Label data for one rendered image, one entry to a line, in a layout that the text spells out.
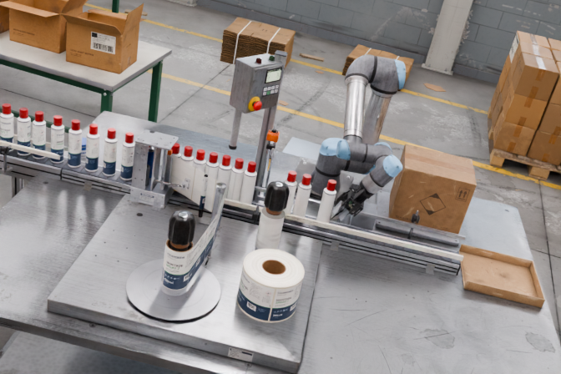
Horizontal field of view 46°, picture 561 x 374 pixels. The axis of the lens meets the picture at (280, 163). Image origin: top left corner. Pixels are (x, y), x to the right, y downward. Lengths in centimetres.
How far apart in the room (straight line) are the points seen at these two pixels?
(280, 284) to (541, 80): 390
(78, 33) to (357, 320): 249
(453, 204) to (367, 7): 525
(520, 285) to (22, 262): 187
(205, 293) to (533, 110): 399
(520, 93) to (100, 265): 409
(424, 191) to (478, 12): 514
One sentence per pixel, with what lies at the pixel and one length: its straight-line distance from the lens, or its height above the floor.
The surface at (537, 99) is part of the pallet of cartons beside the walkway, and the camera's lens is 570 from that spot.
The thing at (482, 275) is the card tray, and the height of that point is 83.
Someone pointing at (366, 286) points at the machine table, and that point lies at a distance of 252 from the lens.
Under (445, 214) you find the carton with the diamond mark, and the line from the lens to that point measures 288.
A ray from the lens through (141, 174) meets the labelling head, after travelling 258.
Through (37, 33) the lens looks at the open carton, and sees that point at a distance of 433.
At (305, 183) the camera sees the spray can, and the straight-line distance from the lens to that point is 259.
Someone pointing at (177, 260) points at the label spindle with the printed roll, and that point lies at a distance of 211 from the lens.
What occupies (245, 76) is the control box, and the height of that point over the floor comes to 143.
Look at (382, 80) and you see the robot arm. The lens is 277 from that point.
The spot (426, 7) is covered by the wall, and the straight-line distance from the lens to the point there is 782.
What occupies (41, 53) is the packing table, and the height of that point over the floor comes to 78.
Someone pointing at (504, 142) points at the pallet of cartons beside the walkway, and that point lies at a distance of 582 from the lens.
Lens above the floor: 232
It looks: 28 degrees down
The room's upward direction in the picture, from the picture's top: 11 degrees clockwise
